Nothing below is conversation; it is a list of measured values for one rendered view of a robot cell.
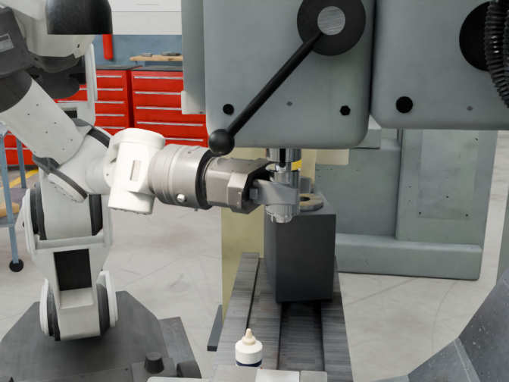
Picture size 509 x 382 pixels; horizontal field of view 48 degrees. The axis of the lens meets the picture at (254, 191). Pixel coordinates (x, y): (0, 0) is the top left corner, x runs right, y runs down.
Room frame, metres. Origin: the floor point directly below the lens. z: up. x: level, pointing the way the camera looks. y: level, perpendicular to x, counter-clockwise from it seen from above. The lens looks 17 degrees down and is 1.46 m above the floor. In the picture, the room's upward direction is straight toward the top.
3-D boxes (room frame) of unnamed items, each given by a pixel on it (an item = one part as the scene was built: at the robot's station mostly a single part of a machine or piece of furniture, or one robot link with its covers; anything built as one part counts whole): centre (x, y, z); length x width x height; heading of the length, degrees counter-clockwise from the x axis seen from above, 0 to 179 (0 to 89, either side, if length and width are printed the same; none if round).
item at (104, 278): (1.48, 0.50, 0.68); 0.21 x 0.20 x 0.13; 17
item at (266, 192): (0.71, -0.03, 1.24); 0.06 x 0.02 x 0.03; 67
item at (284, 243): (1.17, -0.09, 1.00); 0.22 x 0.12 x 0.20; 5
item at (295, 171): (0.74, -0.04, 1.26); 0.05 x 0.05 x 0.01
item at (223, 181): (0.78, 0.05, 1.24); 0.13 x 0.12 x 0.10; 157
